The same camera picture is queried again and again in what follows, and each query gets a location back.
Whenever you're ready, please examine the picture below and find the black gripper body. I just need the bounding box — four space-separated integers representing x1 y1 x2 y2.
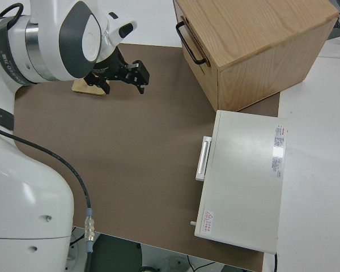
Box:
91 47 131 83

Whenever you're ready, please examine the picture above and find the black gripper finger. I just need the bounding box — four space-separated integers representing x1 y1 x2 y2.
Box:
83 71 112 96
124 59 151 96

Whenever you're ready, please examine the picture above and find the small wooden block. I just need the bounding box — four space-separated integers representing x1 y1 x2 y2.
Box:
71 78 112 97

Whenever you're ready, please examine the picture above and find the brown table mat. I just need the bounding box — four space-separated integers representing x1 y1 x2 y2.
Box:
13 42 281 272

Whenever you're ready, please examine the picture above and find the wooden drawer cabinet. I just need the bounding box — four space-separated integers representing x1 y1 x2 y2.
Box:
173 0 340 113

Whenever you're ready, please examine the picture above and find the white countertop oven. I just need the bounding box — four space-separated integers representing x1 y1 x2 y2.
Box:
190 109 289 254

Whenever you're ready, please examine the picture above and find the grey round floor fixture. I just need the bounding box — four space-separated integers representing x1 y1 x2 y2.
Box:
158 254 194 272

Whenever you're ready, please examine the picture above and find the black drawer handle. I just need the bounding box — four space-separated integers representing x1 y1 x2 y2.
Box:
175 22 208 66

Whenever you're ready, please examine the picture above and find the black cable with metal connector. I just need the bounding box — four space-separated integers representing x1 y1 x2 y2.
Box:
0 124 96 272

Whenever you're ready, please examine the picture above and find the black printed arm strap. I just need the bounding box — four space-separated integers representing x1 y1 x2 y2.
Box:
0 104 15 134
0 16 34 87

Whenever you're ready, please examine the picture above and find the white oven door handle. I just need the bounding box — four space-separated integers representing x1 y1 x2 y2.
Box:
195 136 213 181

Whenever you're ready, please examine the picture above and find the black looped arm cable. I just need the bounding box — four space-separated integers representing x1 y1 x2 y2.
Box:
0 2 24 23

